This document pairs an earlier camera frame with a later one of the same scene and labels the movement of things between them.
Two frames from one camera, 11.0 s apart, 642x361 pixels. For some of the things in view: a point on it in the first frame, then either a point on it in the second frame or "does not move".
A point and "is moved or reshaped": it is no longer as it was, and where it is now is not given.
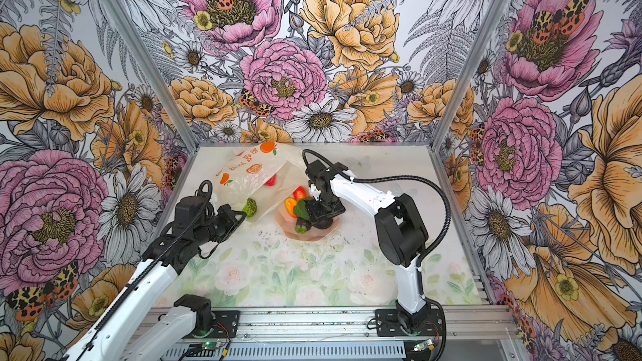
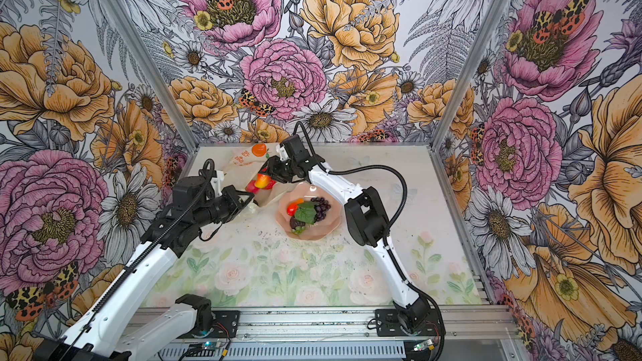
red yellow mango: (300, 193) to (292, 206)
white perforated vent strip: (288, 350) does not move
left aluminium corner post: (142, 53) does not move
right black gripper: (315, 211) to (272, 163)
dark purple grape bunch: (303, 215) is moved or reshaped
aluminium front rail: (357, 326) does not move
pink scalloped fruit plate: (287, 221) does not move
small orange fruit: (290, 203) to (262, 180)
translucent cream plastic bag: (256, 178) does not move
